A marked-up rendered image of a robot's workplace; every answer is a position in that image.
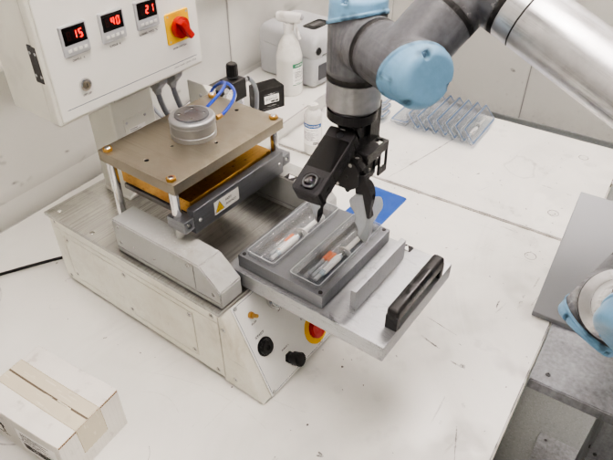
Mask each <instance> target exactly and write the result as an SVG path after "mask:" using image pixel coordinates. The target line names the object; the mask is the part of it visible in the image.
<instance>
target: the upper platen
mask: <svg viewBox="0 0 613 460"><path fill-rule="evenodd" d="M270 153H271V150H269V149H267V148H265V147H262V146H260V145H255V146H254V147H253V148H251V149H250V150H248V151H247V152H244V153H243V154H241V155H240V156H238V157H237V158H235V159H233V160H232V161H230V162H228V163H227V164H226V165H224V166H223V167H221V168H220V169H218V170H216V171H215V172H213V173H211V174H210V175H208V176H206V177H205V178H203V179H202V180H200V181H199V182H198V183H196V184H194V185H193V186H191V187H190V188H188V189H186V190H185V191H183V192H182V193H179V197H180V203H181V209H182V213H184V214H187V208H189V207H190V206H192V205H193V204H195V203H197V202H198V201H200V200H201V199H203V198H204V197H205V196H206V195H208V194H209V193H211V192H213V191H214V190H216V189H217V188H219V187H220V186H222V185H223V184H225V183H227V182H228V181H230V180H231V179H233V178H234V177H235V176H236V175H238V174H239V173H241V172H243V171H244V170H246V169H247V168H249V167H250V166H252V165H253V164H255V163H256V162H258V161H260V160H261V159H263V158H264V157H265V156H267V155H268V154H270ZM121 172H122V176H123V180H124V181H125V183H124V184H125V188H127V189H129V190H131V191H133V192H134V193H137V194H139V195H141V196H143V197H145V198H147V199H149V200H151V201H153V202H154V203H156V204H159V205H161V206H163V207H165V208H167V209H169V210H171V205H170V199H169V194H168V193H166V192H164V191H163V190H161V189H159V188H156V187H154V186H152V185H150V184H148V183H145V182H144V181H142V180H140V179H138V178H136V177H134V176H132V175H130V174H128V173H126V172H123V171H121Z"/></svg>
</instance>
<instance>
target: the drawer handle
mask: <svg viewBox="0 0 613 460"><path fill-rule="evenodd" d="M443 267H444V258H443V257H442V256H438V255H433V256H432V257H431V258H430V260H429V261H428V262H427V263H426V264H425V265H424V267H423V268H422V269H421V270H420V271H419V272H418V274H417V275H416V276H415V277H414V278H413V279H412V281H411V282H410V283H409V284H408V285H407V286H406V287H405V288H404V289H403V290H402V291H401V292H400V294H399V295H398V296H397V297H396V298H395V300H394V301H393V302H392V303H391V304H390V306H389V307H388V310H387V313H386V318H385V327H386V328H388V329H391V330H393V331H395V332H396V331H397V330H398V329H399V328H400V319H401V318H402V317H403V316H404V315H405V313H406V312H407V311H408V310H409V309H410V307H411V306H412V305H413V303H414V302H415V301H416V300H417V299H418V297H419V296H420V295H421V294H422V292H423V291H424V290H425V289H426V287H427V286H428V285H429V284H430V283H431V282H432V281H433V279H435V278H440V277H441V276H442V271H443Z"/></svg>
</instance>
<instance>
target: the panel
mask: <svg viewBox="0 0 613 460"><path fill-rule="evenodd" d="M230 310H231V313H232V315H233V317H234V320H235V322H236V324H237V326H238V328H239V330H240V332H241V334H242V336H243V338H244V341H245V343H246V345H247V347H248V349H249V351H250V353H251V355H252V357H253V359H254V361H255V364H256V366H257V369H258V370H259V372H260V374H261V376H262V378H263V380H264V382H265V385H266V388H267V390H268V391H269V393H270V395H271V397H273V396H274V395H275V394H276V393H277V392H278V391H279V390H280V389H281V387H282V386H283V385H284V384H285V383H286V382H287V381H288V380H289V379H290V378H291V377H292V375H293V374H294V373H295V372H296V371H297V370H298V369H299V368H300V367H297V366H294V365H292V364H291V363H288V362H286V354H287V353H288V352H289V351H292V352H293V351H299V352H303V353H304V354H305V355H306V360H307V359H308V358H309V357H310V356H311V355H312V354H313V353H314V351H315V350H316V349H317V348H318V347H319V346H320V345H321V344H322V343H323V342H324V341H325V339H326V338H327V337H328V336H329V335H330V333H328V332H326V331H325V333H324V334H323V336H322V337H321V338H319V339H316V338H313V337H311V335H310V333H309V323H310V322H308V321H306V320H304V319H302V318H300V317H298V316H297V315H295V314H294V313H292V312H290V311H288V310H286V309H284V308H282V307H281V308H278V309H276V308H270V307H269V306H268V305H267V303H266V298H264V297H262V296H260V295H258V294H256V293H254V291H252V290H251V291H249V292H248V293H247V294H246V295H245V296H244V297H243V298H241V299H240V300H239V301H238V302H237V303H235V304H234V305H233V306H232V307H231V308H230ZM263 339H271V340H272V341H273V343H274V348H273V351H272V352H271V353H270V354H269V355H264V354H262V353H261V351H260V344H261V342H262V340H263Z"/></svg>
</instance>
